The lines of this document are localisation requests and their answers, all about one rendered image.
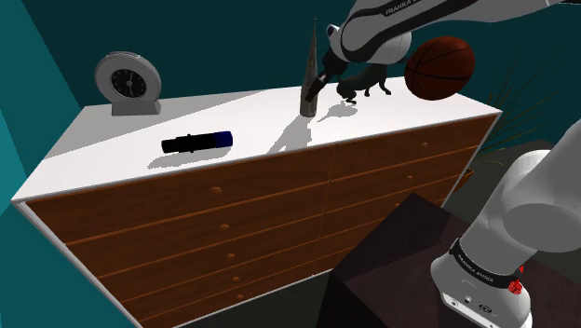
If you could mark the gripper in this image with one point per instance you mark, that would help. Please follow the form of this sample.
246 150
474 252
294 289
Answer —
332 63

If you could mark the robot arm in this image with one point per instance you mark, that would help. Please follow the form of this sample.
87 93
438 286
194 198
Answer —
513 227

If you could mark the grey cone-shaped vase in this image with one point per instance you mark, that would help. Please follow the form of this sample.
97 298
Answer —
310 86

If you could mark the black cat figure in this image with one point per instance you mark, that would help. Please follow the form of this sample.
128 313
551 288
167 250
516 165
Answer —
358 82

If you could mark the brown basketball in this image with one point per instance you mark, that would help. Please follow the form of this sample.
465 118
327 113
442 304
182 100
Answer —
438 68

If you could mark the black and blue flashlight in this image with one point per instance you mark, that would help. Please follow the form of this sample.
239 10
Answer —
195 142

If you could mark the wooden chest of drawers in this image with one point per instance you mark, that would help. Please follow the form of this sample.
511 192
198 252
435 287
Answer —
204 218

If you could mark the grey table clock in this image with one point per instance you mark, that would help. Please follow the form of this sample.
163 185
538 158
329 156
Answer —
129 84

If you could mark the potted plant with thin leaves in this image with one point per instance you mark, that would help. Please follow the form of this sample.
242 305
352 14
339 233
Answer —
504 131

